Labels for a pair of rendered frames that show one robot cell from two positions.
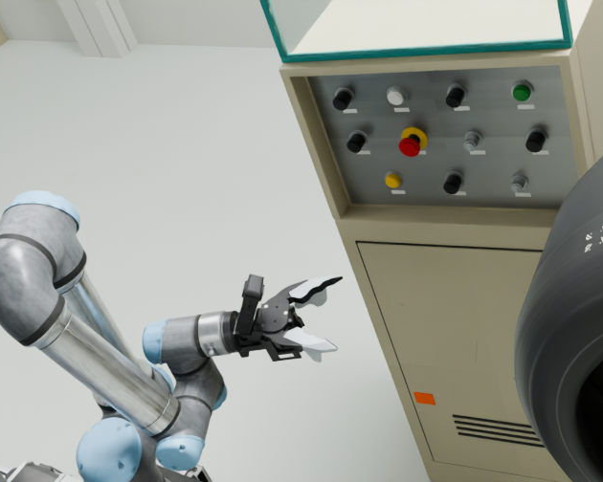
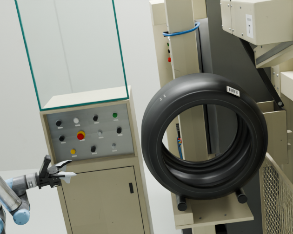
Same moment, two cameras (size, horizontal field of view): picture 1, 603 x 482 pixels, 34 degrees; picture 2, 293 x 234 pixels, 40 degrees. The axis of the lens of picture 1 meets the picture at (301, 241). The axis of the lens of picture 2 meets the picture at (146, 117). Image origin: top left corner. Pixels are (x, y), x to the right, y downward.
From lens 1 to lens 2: 1.00 m
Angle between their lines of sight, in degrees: 37
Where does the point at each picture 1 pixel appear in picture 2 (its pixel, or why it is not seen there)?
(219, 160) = not seen: outside the picture
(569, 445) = (159, 160)
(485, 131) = (103, 129)
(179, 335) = (19, 179)
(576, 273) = (159, 105)
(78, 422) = not seen: outside the picture
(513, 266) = (113, 174)
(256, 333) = (46, 177)
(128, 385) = (7, 189)
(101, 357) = not seen: outside the picture
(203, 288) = not seen: outside the picture
